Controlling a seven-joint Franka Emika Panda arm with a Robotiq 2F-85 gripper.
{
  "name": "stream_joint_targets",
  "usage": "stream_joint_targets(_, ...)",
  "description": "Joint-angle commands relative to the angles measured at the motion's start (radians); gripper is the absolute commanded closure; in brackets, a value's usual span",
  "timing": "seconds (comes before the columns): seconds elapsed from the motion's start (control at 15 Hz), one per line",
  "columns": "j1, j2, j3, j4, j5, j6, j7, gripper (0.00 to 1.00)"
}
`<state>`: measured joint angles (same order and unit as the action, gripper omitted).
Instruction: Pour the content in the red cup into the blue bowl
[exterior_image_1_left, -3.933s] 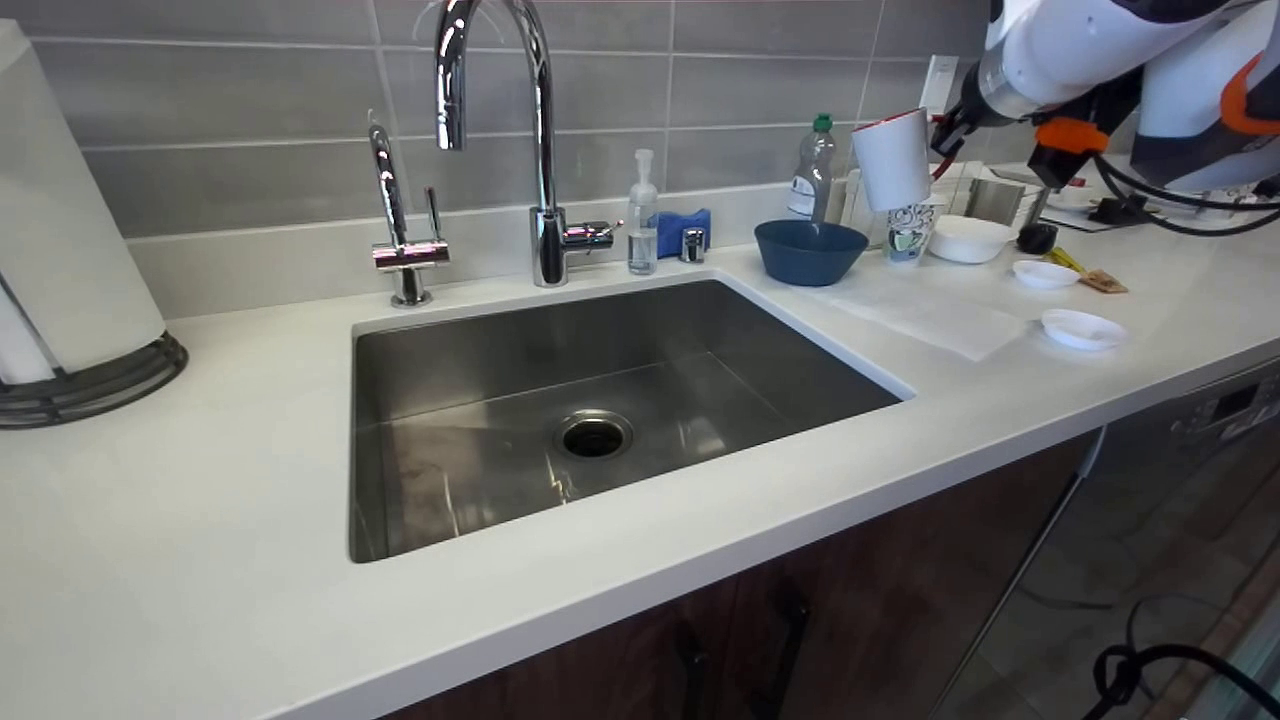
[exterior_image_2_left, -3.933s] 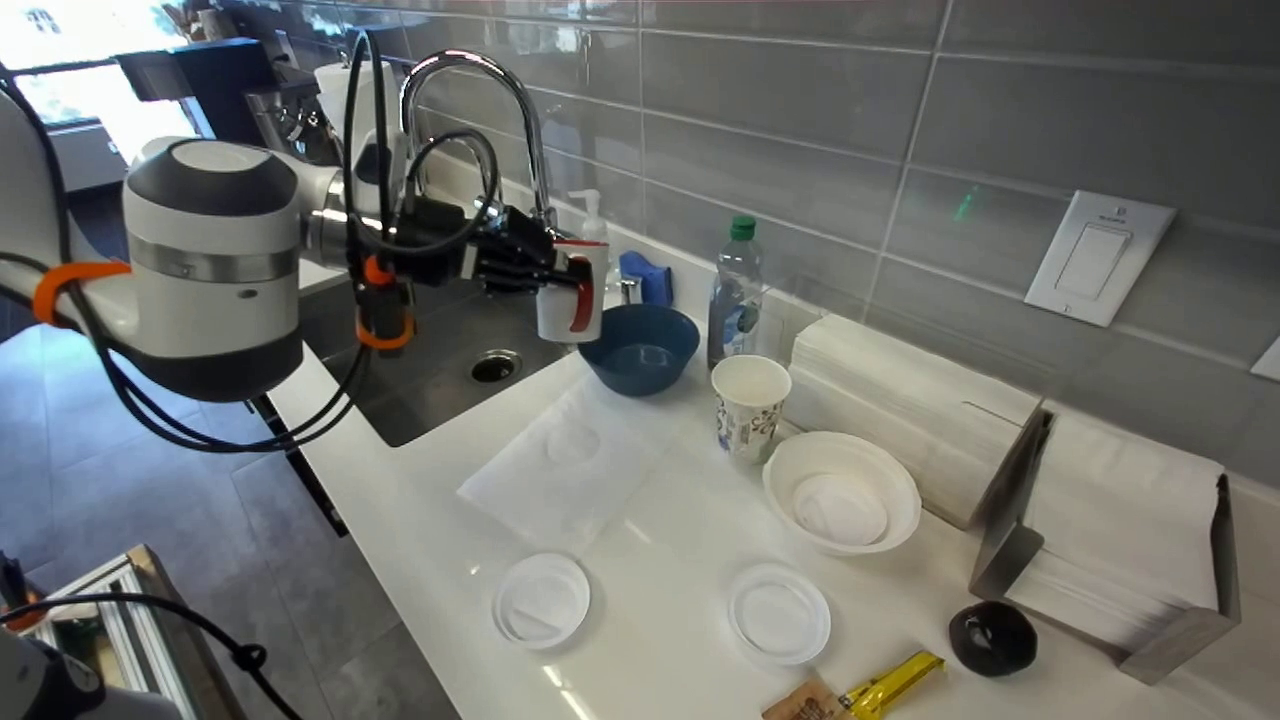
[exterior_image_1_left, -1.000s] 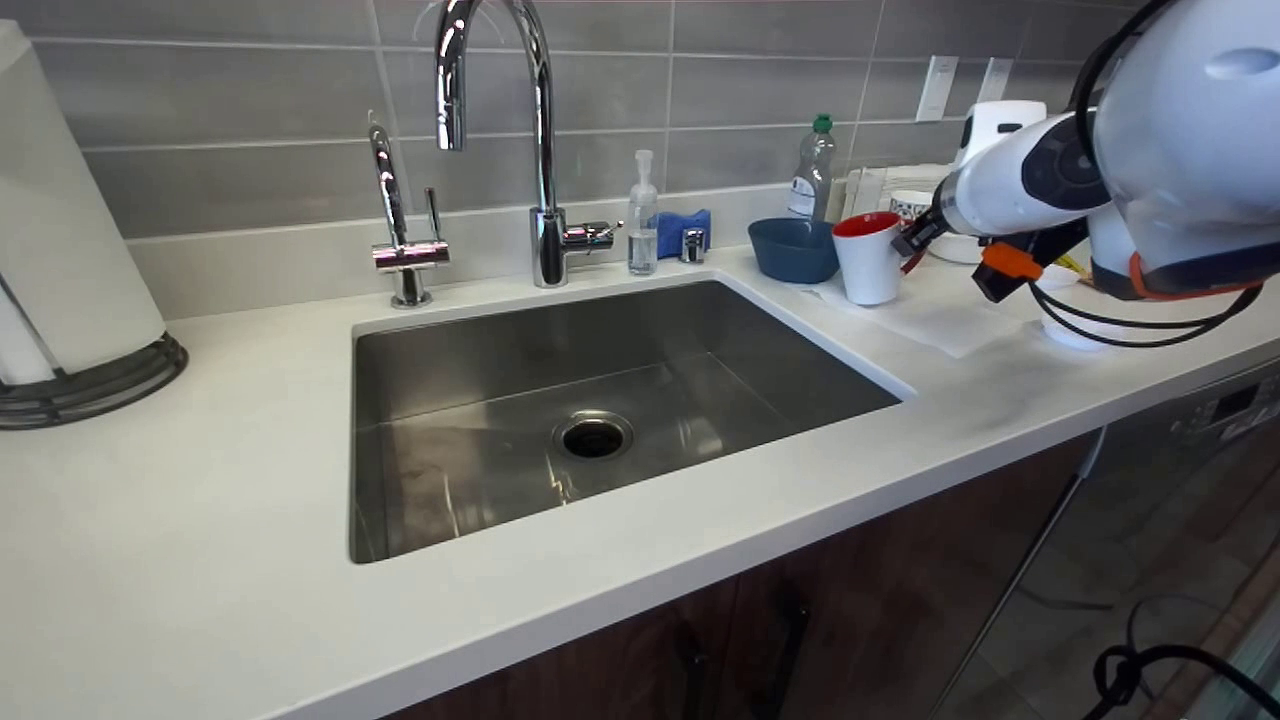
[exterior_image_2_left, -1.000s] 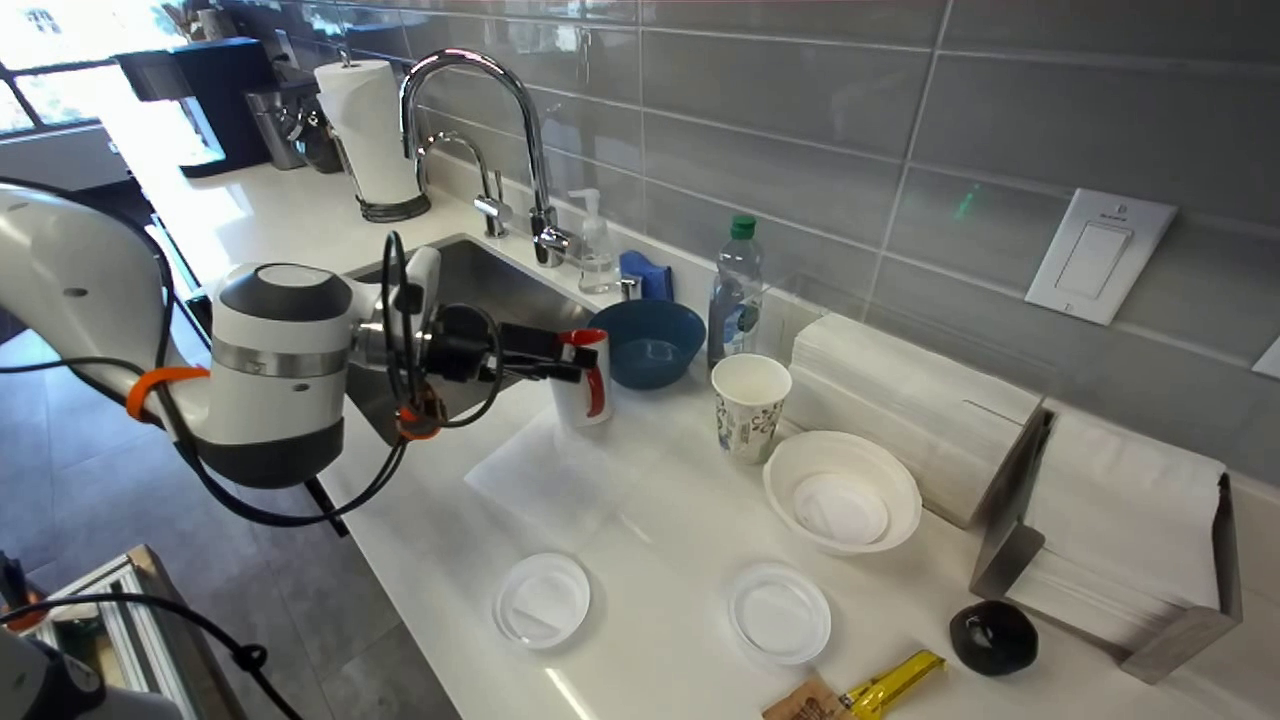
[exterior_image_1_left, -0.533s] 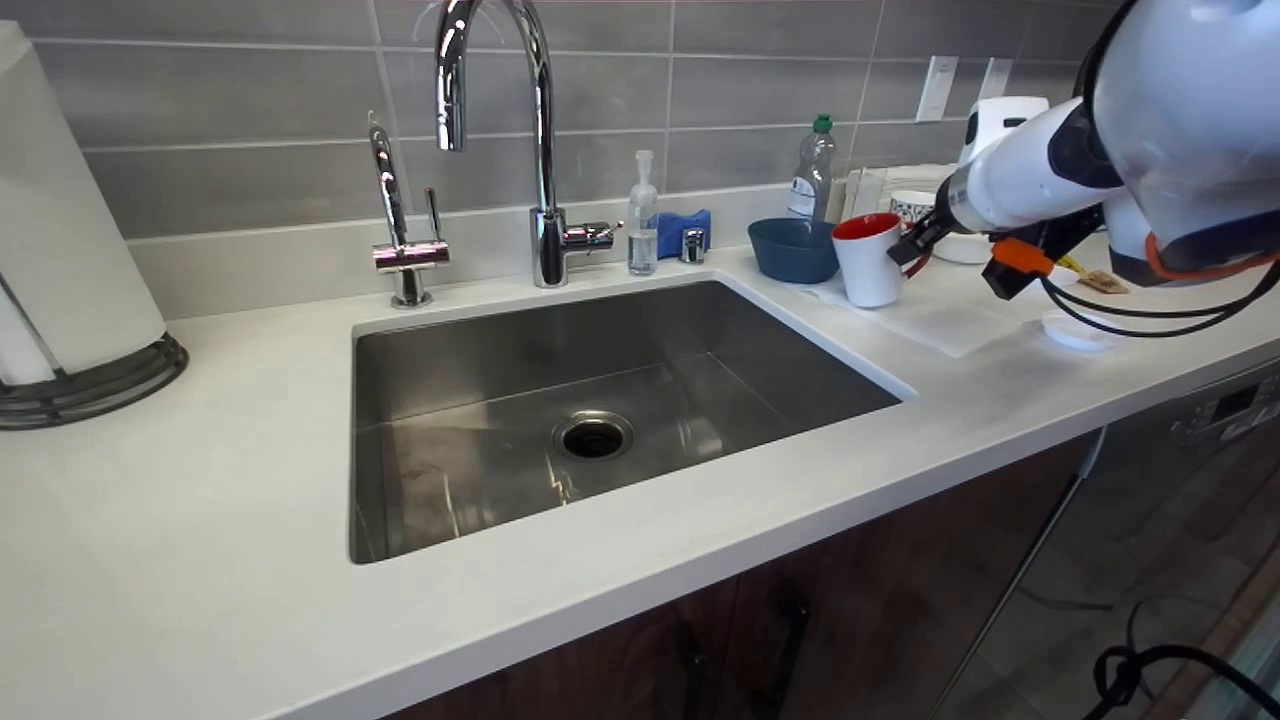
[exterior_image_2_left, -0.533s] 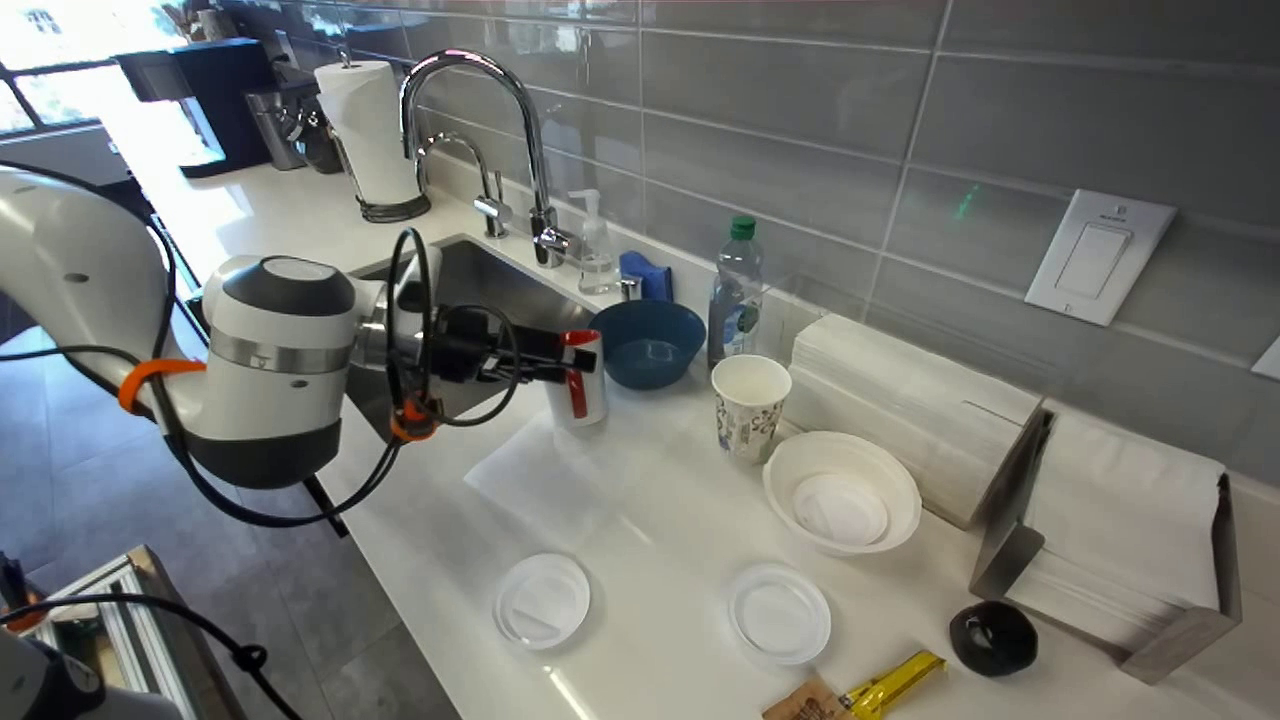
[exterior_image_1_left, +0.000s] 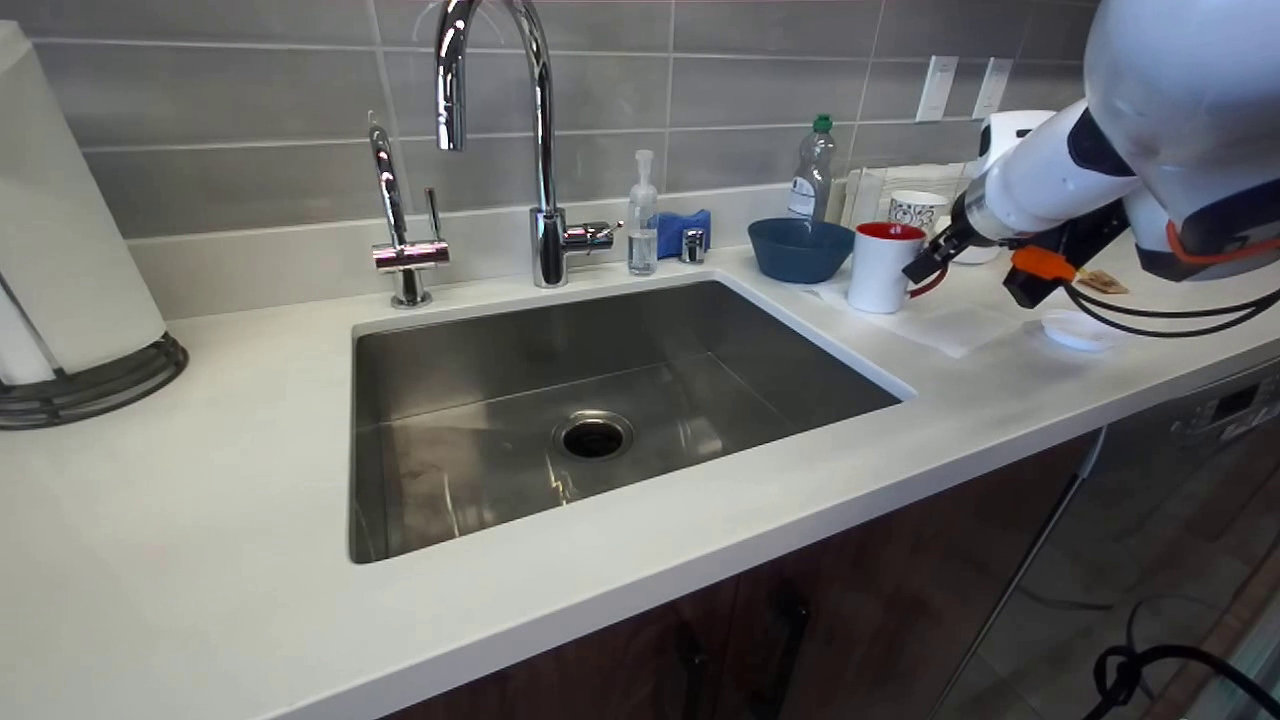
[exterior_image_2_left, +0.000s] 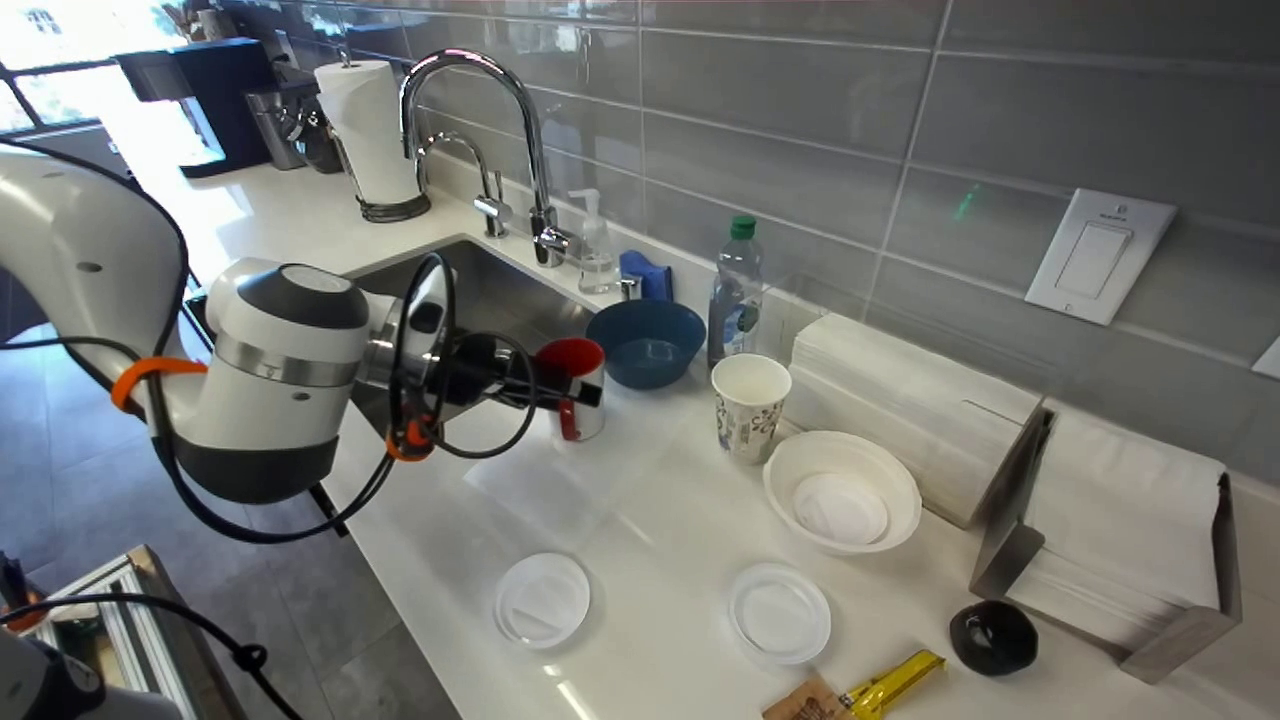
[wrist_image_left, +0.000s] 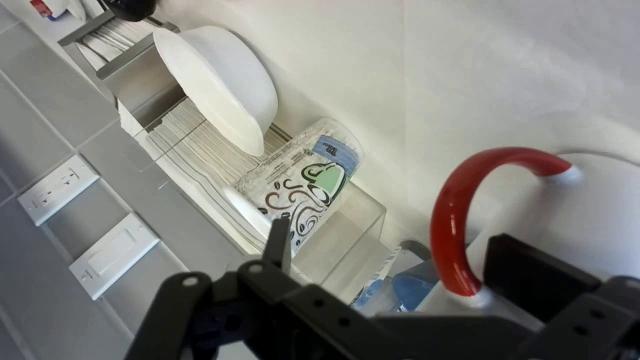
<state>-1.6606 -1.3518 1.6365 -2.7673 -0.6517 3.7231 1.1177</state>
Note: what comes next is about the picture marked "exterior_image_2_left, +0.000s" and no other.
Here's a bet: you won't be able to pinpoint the loose white napkin stack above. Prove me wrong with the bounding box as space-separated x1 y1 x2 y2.
785 314 1045 531

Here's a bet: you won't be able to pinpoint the blue bowl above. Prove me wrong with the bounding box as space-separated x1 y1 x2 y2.
583 298 709 398

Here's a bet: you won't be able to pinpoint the stainless steel sink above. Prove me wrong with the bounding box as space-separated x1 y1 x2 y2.
344 236 595 433

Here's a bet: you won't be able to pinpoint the blue sponge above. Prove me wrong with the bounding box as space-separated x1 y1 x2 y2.
617 247 677 314

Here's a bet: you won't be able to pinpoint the yellow tool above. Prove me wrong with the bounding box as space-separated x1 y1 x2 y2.
834 643 946 720

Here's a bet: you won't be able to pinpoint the white wall switch plate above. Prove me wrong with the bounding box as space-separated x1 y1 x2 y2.
1019 185 1181 327

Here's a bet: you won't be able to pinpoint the metal frame cart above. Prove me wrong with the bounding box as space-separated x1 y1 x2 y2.
25 541 256 720

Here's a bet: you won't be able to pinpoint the patterned paper cup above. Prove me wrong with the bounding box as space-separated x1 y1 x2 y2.
709 350 794 473

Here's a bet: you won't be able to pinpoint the brown packet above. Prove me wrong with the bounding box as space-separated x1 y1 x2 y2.
756 671 850 720

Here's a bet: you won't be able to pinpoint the round white lid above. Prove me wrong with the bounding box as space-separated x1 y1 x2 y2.
489 551 595 658
723 556 834 671

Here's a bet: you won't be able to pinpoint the grey tripod head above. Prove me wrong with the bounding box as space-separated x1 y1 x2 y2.
0 623 107 720

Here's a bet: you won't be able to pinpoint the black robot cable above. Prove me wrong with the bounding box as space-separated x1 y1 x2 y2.
0 133 545 548

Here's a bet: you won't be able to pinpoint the tall chrome faucet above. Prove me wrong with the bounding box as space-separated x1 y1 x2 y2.
394 43 581 274

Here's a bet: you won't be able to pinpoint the black wrist camera orange clips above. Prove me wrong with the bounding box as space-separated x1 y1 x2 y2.
379 398 438 463

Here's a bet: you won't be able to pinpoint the thin black cable with connector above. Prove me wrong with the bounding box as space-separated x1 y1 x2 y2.
0 593 305 720

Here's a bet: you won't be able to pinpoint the black countertop appliance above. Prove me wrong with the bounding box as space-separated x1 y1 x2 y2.
114 36 350 177

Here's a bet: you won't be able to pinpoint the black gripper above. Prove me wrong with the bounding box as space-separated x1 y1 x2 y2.
429 334 605 414

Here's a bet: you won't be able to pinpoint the white bowl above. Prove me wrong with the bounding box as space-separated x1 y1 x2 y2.
761 427 924 562

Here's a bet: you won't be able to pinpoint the black round lid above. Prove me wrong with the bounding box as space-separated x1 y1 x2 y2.
944 597 1040 679

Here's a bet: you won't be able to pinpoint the small chrome faucet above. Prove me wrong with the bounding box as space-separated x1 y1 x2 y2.
424 125 515 242

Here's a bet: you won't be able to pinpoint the clear soap dispenser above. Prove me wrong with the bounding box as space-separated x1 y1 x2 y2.
567 185 622 299

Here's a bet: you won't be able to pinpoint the white paper sheet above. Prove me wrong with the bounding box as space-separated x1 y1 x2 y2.
454 398 670 551

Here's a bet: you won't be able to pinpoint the clear bottle with green cap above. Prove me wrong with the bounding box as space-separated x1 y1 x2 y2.
704 211 770 374

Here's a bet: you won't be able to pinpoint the white napkin stack in holder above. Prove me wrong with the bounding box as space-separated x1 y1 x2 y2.
1005 398 1230 653

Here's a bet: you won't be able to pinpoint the metal napkin holder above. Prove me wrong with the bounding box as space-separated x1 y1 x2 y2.
968 406 1245 688

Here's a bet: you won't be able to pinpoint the white cup with red inside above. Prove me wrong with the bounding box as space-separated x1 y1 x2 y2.
531 334 612 446

